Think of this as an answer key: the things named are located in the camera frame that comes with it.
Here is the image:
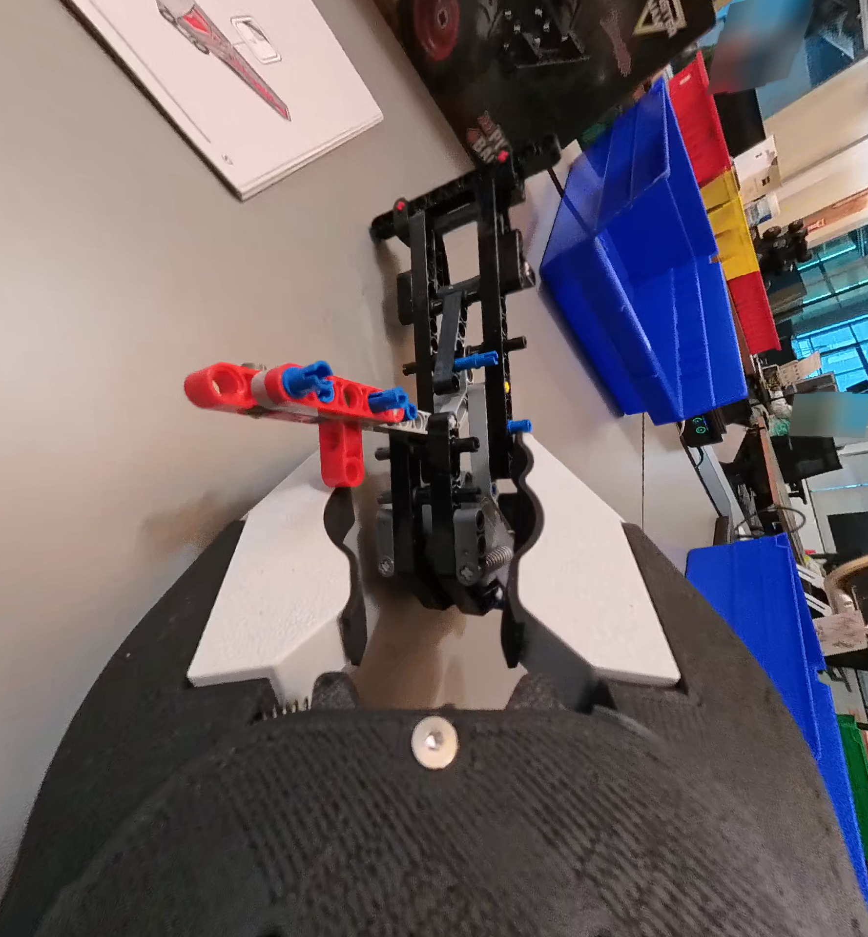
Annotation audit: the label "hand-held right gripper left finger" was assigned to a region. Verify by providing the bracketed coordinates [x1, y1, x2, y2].
[187, 450, 369, 696]

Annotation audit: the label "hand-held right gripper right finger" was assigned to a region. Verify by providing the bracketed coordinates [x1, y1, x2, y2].
[500, 436, 682, 714]

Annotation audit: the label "red toy beam assembly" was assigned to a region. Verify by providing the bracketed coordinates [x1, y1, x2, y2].
[184, 360, 435, 490]

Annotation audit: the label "black toy chassis assembly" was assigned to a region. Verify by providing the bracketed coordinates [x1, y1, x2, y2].
[370, 135, 563, 616]

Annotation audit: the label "black desk height controller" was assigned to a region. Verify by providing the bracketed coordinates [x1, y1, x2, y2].
[679, 411, 734, 449]

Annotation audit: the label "grey desk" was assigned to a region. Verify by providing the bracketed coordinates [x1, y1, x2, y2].
[0, 0, 721, 937]

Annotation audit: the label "blue plastic bin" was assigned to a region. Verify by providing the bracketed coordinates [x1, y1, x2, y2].
[538, 73, 750, 427]
[685, 533, 868, 916]

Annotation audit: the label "red plastic bin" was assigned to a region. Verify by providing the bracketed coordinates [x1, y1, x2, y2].
[727, 272, 781, 354]
[670, 51, 733, 185]

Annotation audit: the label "green plastic bin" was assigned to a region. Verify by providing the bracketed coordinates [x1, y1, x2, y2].
[837, 713, 868, 865]

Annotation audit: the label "row of yellow plastic bins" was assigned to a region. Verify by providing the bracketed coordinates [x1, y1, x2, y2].
[700, 170, 761, 281]

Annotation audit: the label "white instruction booklet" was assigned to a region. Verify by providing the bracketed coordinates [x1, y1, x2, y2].
[64, 0, 385, 202]

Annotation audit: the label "black toy set box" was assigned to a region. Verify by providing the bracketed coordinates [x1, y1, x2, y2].
[372, 0, 721, 165]

